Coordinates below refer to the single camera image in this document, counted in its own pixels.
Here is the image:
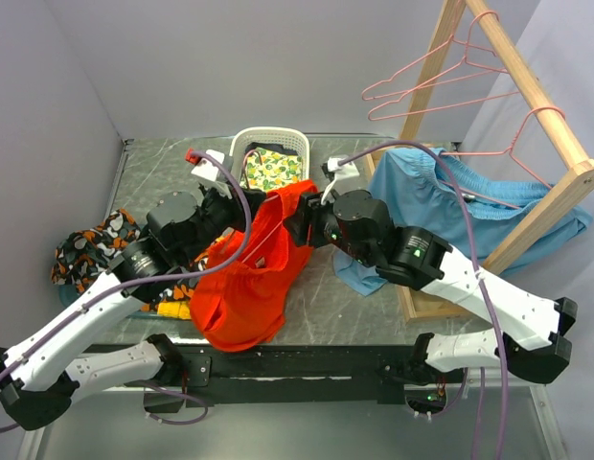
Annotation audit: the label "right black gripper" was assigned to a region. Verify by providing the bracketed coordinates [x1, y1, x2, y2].
[281, 184, 375, 267]

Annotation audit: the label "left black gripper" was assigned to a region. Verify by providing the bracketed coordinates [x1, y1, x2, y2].
[178, 176, 267, 265]

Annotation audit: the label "orange shorts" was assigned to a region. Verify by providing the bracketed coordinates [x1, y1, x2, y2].
[190, 179, 318, 352]

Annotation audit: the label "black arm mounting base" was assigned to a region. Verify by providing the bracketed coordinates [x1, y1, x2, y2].
[148, 334, 465, 405]

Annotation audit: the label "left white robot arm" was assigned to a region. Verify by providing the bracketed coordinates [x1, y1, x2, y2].
[0, 188, 266, 431]

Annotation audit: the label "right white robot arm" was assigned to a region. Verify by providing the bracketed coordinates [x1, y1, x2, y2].
[284, 190, 578, 385]

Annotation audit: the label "yellow shorts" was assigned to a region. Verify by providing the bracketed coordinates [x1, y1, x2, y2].
[152, 231, 235, 320]

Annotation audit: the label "camouflage pattern shorts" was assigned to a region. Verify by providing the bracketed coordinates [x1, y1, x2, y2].
[51, 208, 212, 312]

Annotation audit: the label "blue shorts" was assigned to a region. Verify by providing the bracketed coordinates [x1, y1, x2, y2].
[332, 148, 593, 296]

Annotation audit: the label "pink hanger holding blue shorts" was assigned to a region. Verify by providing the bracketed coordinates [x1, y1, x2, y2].
[439, 105, 566, 209]

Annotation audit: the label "lemon print folded cloth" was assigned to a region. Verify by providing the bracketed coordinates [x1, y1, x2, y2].
[240, 148, 305, 192]

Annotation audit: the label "white plastic basket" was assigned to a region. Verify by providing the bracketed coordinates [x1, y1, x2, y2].
[230, 126, 310, 188]

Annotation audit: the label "teal plastic tray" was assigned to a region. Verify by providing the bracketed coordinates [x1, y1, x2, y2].
[57, 285, 160, 319]

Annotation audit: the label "wooden clothes rack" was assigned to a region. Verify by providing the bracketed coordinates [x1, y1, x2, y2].
[363, 0, 594, 323]

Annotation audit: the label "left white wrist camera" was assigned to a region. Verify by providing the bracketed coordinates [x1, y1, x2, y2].
[185, 149, 233, 197]

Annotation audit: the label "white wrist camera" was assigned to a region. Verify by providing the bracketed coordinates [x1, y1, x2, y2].
[185, 149, 233, 197]
[321, 157, 360, 205]

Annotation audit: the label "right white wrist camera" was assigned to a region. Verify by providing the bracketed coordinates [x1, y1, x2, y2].
[321, 157, 360, 205]

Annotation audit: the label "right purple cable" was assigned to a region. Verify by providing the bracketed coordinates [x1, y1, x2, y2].
[342, 140, 512, 460]

